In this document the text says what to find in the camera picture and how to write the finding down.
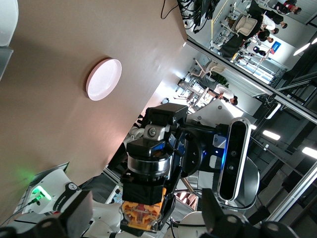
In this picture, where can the white plastic chair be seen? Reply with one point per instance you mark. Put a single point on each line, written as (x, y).
(213, 67)

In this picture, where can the standing person white shirt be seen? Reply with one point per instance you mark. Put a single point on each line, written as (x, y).
(267, 22)

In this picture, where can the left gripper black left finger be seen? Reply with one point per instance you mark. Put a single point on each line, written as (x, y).
(76, 213)

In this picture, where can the pale pink round plate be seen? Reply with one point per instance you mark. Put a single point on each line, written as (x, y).
(104, 79)

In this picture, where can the white lidded storage box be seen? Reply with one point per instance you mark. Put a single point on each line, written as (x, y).
(7, 22)

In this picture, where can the white ceiling light panel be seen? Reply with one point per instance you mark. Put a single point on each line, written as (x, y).
(303, 49)
(271, 135)
(309, 152)

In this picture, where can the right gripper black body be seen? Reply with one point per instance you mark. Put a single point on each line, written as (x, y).
(195, 153)

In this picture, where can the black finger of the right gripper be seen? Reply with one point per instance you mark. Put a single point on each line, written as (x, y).
(163, 114)
(167, 208)

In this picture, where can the blue wall sign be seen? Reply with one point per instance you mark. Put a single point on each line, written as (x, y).
(275, 47)

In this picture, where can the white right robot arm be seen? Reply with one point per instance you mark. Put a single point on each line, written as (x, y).
(59, 200)

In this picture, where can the green potted plant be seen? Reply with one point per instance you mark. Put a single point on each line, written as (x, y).
(221, 79)

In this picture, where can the person black red shirt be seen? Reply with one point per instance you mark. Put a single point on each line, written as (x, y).
(291, 6)

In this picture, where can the orange and black switch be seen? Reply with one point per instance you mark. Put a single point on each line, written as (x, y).
(141, 213)

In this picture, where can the seated person white shirt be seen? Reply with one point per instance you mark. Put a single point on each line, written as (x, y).
(224, 93)

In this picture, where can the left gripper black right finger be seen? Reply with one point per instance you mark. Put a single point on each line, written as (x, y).
(214, 215)

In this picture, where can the beige office chair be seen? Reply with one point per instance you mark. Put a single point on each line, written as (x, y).
(245, 24)

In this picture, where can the standing person dark clothes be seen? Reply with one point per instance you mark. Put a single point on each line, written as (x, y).
(263, 34)

